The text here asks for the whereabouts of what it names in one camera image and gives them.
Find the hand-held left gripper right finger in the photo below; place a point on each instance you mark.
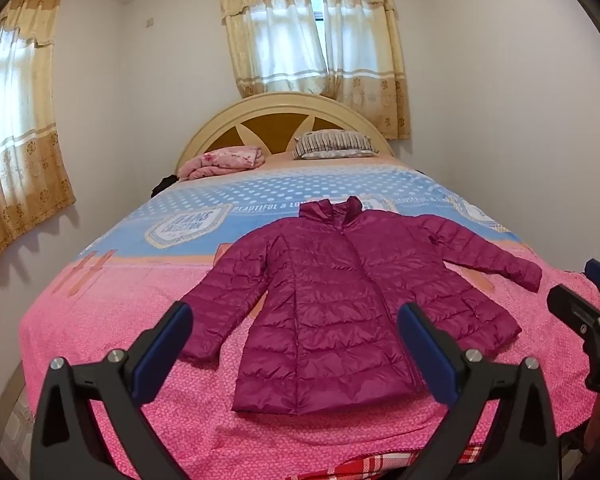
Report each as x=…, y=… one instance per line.
x=426, y=355

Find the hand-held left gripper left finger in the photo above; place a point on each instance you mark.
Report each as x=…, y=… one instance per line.
x=161, y=354

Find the magenta quilted puffer jacket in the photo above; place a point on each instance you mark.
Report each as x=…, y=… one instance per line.
x=345, y=300

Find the red plaid cloth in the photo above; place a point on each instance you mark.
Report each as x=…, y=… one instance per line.
x=380, y=462

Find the beige floral curtain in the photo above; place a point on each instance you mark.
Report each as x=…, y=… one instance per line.
x=20, y=150
x=275, y=35
x=365, y=50

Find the pink floral folded blanket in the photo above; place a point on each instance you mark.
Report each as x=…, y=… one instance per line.
x=220, y=162

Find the bed with pink-blue cover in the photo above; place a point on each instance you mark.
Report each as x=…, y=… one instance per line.
x=130, y=310

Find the striped dotted pillow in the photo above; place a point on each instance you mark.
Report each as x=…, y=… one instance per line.
x=332, y=144

